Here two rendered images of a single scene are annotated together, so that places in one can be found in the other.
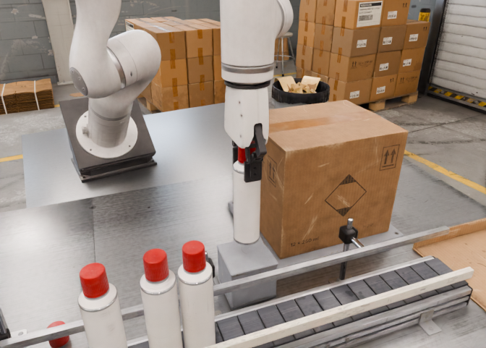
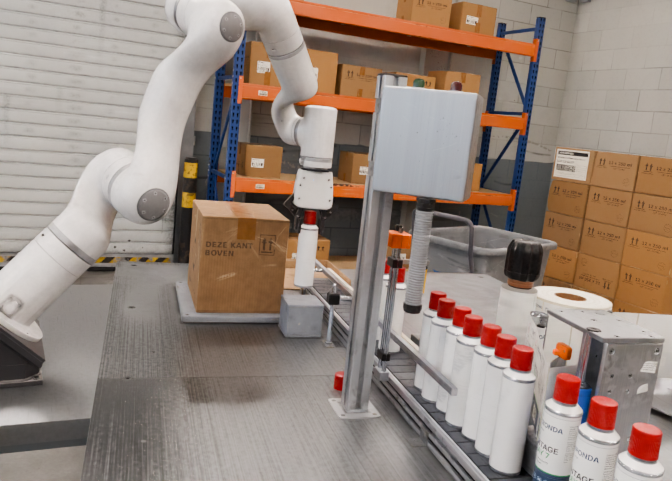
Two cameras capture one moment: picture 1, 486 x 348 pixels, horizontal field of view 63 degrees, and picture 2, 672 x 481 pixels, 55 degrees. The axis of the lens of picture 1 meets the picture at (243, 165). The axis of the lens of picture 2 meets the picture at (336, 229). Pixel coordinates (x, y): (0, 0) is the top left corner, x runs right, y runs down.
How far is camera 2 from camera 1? 175 cm
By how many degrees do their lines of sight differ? 83
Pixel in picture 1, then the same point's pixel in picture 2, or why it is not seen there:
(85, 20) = (176, 137)
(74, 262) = (240, 385)
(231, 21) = (331, 133)
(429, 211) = not seen: hidden behind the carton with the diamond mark
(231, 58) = (328, 154)
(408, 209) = not seen: hidden behind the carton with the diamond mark
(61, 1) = not seen: outside the picture
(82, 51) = (168, 168)
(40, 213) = (114, 407)
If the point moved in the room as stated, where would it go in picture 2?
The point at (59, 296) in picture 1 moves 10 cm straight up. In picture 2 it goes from (289, 389) to (294, 345)
